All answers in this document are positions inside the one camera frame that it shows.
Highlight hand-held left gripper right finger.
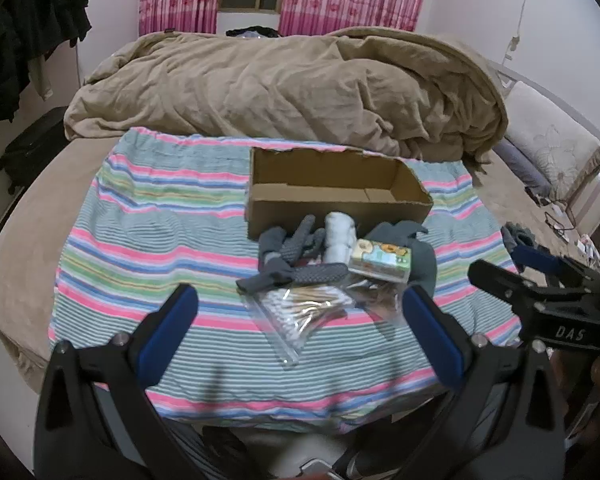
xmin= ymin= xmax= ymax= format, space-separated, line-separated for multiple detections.
xmin=402 ymin=284 xmax=567 ymax=480

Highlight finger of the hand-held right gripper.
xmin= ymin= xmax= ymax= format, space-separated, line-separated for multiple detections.
xmin=502 ymin=239 xmax=583 ymax=282
xmin=467 ymin=259 xmax=548 ymax=312

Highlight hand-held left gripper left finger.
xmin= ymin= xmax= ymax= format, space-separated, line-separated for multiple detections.
xmin=34 ymin=284 xmax=201 ymax=480

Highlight clear plastic snack bag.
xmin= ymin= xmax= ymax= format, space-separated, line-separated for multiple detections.
xmin=345 ymin=275 xmax=406 ymax=327

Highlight dark grey cloth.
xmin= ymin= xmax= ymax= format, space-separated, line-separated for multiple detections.
xmin=365 ymin=220 xmax=438 ymax=301

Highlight cartoon print tissue pack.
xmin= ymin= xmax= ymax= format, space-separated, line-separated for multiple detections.
xmin=348 ymin=238 xmax=412 ymax=283

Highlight cotton swab bag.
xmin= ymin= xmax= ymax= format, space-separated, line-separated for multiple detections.
xmin=247 ymin=287 xmax=356 ymax=368

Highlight white cloth roll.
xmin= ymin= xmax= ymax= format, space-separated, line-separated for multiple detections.
xmin=324 ymin=211 xmax=357 ymax=266

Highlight grey patterned socks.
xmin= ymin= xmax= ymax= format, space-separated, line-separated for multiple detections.
xmin=236 ymin=214 xmax=348 ymax=295

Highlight cardboard box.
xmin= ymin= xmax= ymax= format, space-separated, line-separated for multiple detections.
xmin=245 ymin=146 xmax=435 ymax=241

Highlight striped cloth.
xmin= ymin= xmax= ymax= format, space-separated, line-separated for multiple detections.
xmin=47 ymin=127 xmax=523 ymax=433

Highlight grey pillow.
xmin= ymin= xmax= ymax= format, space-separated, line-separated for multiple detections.
xmin=492 ymin=137 xmax=553 ymax=198

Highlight white flower print pillow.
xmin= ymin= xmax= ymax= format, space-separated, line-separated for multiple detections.
xmin=502 ymin=80 xmax=600 ymax=201

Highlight beige bed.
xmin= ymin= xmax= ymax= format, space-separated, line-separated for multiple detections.
xmin=0 ymin=132 xmax=600 ymax=396

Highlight grey bed headboard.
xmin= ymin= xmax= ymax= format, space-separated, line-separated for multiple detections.
xmin=485 ymin=59 xmax=600 ymax=161

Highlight black suitcase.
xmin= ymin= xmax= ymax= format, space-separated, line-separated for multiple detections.
xmin=0 ymin=106 xmax=73 ymax=193

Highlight beige blanket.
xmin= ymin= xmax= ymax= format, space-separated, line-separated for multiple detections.
xmin=62 ymin=27 xmax=510 ymax=163

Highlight dark bag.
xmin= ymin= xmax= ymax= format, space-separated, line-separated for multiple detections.
xmin=225 ymin=25 xmax=281 ymax=39

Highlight hanging dark clothes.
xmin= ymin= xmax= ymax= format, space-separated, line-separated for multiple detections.
xmin=0 ymin=0 xmax=92 ymax=136

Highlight dark cable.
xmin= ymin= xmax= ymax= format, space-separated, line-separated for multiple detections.
xmin=542 ymin=205 xmax=581 ymax=236

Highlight wall cable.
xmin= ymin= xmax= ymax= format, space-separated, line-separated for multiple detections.
xmin=504 ymin=0 xmax=537 ymax=63

